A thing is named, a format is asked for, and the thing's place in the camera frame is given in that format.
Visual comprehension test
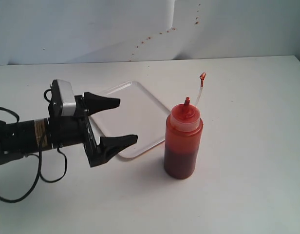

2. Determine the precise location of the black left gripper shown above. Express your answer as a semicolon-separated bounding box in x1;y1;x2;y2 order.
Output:
49;92;138;167

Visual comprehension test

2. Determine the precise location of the red sauce squeeze bottle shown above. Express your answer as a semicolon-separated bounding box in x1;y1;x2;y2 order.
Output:
164;72;206;179

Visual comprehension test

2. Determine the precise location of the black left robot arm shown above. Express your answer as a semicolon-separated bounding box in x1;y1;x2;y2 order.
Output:
0;92;138;167

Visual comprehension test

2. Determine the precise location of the white rectangular tray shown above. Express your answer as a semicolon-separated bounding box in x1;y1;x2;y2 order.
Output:
90;81;170;159

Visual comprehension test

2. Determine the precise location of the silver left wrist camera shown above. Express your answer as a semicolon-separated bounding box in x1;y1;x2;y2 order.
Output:
48;79;76;117

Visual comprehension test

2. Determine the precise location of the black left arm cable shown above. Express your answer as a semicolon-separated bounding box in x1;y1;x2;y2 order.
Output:
0;106;68;202

